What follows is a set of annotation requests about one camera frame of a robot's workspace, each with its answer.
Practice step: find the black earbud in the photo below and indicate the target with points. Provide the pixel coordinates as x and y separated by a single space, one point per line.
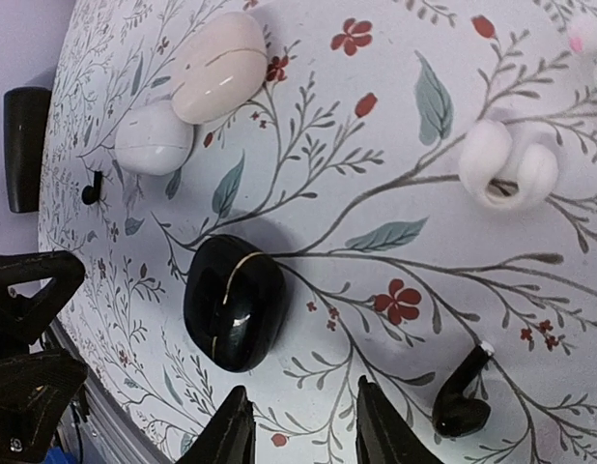
453 414
91 193

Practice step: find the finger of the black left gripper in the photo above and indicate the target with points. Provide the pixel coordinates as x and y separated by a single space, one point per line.
35 391
34 288

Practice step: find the beige earbud charging case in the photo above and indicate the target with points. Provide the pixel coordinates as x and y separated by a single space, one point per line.
222 66

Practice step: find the black cylinder object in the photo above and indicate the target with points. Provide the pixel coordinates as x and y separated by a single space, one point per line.
25 116

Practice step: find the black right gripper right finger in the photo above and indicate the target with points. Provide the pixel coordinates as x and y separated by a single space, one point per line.
382 435

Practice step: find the white ear-clip earbud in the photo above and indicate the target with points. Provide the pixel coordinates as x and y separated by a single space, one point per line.
487 155

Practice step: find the front aluminium rail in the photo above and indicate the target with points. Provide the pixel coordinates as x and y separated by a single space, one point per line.
108 434

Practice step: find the floral patterned table mat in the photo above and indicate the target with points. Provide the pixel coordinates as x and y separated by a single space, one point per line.
344 167

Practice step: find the small white pink earbud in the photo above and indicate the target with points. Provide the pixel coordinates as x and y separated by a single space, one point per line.
582 38

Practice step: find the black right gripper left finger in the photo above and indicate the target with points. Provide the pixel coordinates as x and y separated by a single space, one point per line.
229 437

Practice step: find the white earbud charging case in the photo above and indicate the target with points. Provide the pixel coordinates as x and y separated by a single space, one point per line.
153 140

